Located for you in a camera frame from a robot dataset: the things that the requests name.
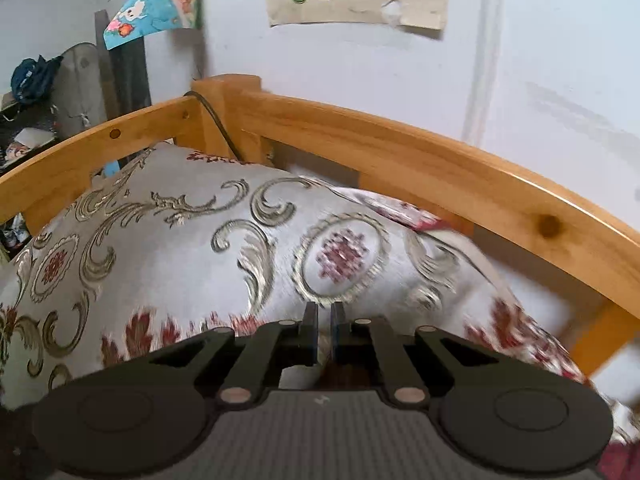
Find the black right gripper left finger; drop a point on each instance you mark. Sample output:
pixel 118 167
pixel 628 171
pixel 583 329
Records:
pixel 273 348

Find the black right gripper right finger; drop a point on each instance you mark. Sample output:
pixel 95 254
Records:
pixel 370 348

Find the maroon knit garment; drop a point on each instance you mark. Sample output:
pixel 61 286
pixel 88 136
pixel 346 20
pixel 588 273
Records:
pixel 621 461

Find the floral white pillow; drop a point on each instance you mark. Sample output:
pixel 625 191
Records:
pixel 179 242

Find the grey chair back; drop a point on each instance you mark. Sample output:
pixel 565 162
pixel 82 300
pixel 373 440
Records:
pixel 76 96

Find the dark blue crumpled cloth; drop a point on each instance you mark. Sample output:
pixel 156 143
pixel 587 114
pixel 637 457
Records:
pixel 33 79

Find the orange haired girl drawing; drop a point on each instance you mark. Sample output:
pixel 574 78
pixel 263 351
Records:
pixel 139 18

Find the wooden bed frame rail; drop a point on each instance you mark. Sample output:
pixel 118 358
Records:
pixel 233 115

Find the white wall pipe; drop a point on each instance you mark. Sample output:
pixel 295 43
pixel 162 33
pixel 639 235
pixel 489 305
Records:
pixel 487 52

